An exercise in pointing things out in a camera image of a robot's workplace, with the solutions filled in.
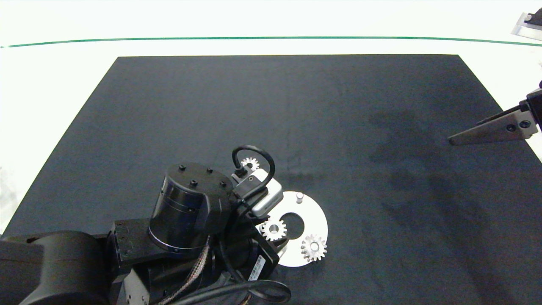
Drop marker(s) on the small steel spur gear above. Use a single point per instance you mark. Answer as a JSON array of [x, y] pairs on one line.
[[266, 231], [245, 162], [307, 250]]

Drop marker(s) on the round white plate with pins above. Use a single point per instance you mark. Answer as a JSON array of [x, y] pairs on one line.
[[315, 216]]

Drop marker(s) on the thin green tape line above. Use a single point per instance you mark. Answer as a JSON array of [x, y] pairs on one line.
[[271, 37]]

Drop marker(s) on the grey metal bracket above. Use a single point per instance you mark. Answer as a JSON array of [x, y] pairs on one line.
[[527, 29]]

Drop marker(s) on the silver boxy wrist camera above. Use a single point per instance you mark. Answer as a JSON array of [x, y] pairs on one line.
[[264, 197]]

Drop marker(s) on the dark mat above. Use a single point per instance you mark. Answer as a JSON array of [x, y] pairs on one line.
[[338, 106]]

